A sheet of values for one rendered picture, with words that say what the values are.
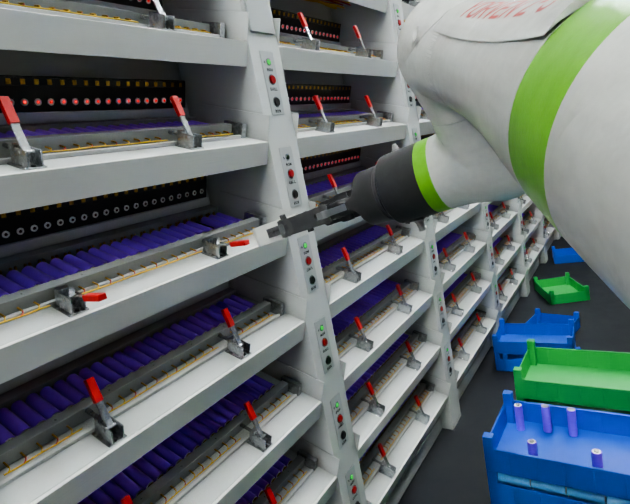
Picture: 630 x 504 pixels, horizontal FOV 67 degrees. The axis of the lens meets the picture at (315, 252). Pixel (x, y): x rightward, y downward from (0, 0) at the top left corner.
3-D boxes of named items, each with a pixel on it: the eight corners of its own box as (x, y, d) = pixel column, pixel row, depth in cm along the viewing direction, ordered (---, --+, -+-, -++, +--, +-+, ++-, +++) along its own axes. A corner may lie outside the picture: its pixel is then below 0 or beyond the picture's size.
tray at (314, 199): (414, 197, 154) (421, 154, 149) (311, 243, 106) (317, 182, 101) (359, 184, 164) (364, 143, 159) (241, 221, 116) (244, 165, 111)
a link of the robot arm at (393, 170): (429, 132, 62) (401, 137, 55) (457, 216, 63) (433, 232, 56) (389, 148, 66) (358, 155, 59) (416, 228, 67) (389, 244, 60)
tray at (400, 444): (445, 405, 169) (453, 373, 163) (367, 531, 120) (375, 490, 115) (393, 382, 178) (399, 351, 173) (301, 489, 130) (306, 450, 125)
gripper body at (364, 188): (386, 224, 60) (327, 242, 65) (411, 211, 66) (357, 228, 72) (366, 167, 59) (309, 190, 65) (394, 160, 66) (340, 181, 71)
